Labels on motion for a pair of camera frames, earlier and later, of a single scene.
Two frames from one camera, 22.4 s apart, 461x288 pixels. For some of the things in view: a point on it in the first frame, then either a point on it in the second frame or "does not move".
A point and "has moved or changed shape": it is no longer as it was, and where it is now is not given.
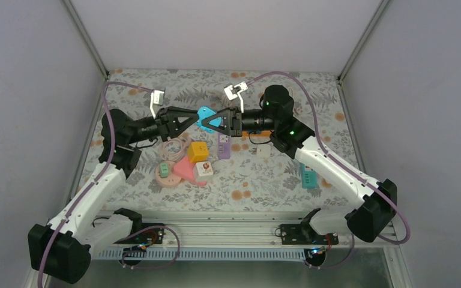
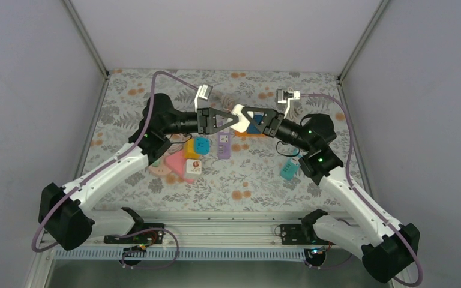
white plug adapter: [203, 171] → [194, 166]
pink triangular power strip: [184, 169] has moved or changed shape
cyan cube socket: [204, 112] has moved or changed shape
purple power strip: [224, 146] does not move
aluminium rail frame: [228, 228] does not move
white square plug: [263, 151] has moved or changed shape
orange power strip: [266, 133] does not move
